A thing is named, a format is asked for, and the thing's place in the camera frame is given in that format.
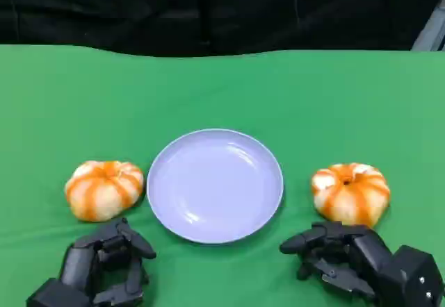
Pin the grey metal frame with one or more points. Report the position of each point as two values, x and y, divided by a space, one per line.
431 32

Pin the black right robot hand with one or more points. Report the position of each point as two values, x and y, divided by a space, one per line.
365 255

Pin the lilac plate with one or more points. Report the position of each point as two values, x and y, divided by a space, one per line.
215 189

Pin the orange white toy bread roll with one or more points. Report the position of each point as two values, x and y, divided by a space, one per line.
349 197
104 192

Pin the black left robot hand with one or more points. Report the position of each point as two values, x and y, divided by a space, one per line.
83 262

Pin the black backdrop cloth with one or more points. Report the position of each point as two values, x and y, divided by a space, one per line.
208 8

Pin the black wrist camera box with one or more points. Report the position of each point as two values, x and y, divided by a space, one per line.
417 275
55 294

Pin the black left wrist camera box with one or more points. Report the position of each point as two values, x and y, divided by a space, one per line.
55 294

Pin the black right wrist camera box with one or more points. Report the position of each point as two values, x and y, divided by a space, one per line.
417 275

